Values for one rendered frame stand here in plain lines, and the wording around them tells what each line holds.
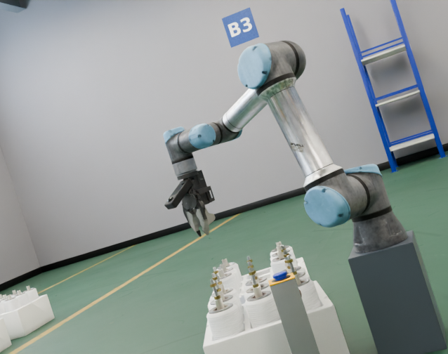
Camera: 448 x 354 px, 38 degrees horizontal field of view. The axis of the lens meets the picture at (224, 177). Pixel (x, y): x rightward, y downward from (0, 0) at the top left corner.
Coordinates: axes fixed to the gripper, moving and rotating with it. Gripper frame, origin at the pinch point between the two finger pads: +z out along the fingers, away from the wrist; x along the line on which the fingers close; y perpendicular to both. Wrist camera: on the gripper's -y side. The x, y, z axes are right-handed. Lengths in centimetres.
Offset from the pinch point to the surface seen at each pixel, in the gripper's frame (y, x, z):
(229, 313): -16.9, -21.6, 22.4
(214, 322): -20.4, -17.9, 23.6
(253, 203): 462, 441, 39
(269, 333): -12.8, -30.7, 30.4
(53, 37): 363, 619, -267
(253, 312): -12.0, -26.0, 24.4
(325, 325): -2, -41, 33
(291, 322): -17, -45, 26
